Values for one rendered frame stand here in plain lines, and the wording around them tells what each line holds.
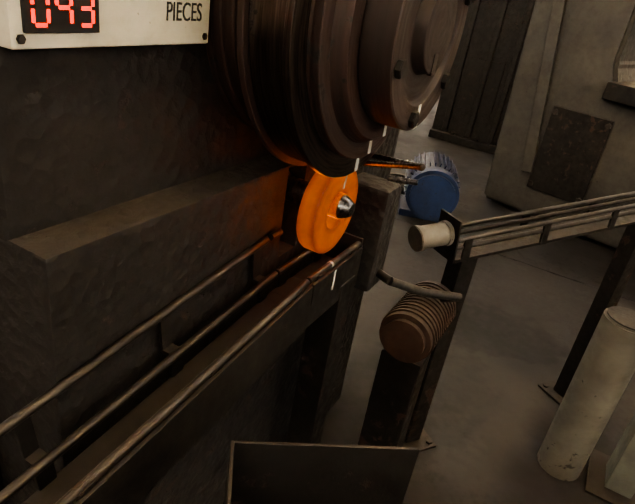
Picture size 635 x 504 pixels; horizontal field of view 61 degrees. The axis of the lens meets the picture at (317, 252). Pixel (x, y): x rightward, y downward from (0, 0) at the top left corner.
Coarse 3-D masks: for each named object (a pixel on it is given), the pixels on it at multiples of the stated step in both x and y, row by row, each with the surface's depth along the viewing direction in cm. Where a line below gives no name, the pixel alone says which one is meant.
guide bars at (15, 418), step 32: (256, 256) 88; (320, 256) 107; (192, 288) 76; (256, 288) 87; (160, 320) 71; (224, 320) 81; (64, 384) 60; (96, 416) 64; (32, 448) 59; (64, 448) 60
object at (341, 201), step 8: (288, 176) 93; (288, 184) 92; (296, 184) 92; (304, 184) 91; (288, 192) 92; (296, 192) 91; (288, 200) 94; (296, 200) 92; (336, 200) 89; (344, 200) 89; (336, 208) 88; (344, 208) 88; (352, 208) 90; (336, 216) 89; (344, 216) 89
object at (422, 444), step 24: (624, 240) 161; (456, 264) 131; (624, 264) 162; (456, 288) 133; (600, 288) 169; (624, 288) 167; (456, 312) 137; (600, 312) 170; (432, 360) 142; (576, 360) 179; (432, 384) 148; (552, 384) 191; (408, 432) 154
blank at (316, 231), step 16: (320, 176) 86; (352, 176) 92; (304, 192) 85; (320, 192) 84; (336, 192) 88; (352, 192) 94; (304, 208) 85; (320, 208) 85; (304, 224) 86; (320, 224) 87; (336, 224) 94; (304, 240) 88; (320, 240) 89; (336, 240) 96
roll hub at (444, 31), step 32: (384, 0) 62; (416, 0) 67; (448, 0) 72; (384, 32) 63; (416, 32) 69; (448, 32) 76; (384, 64) 65; (416, 64) 73; (448, 64) 84; (384, 96) 69; (416, 96) 80
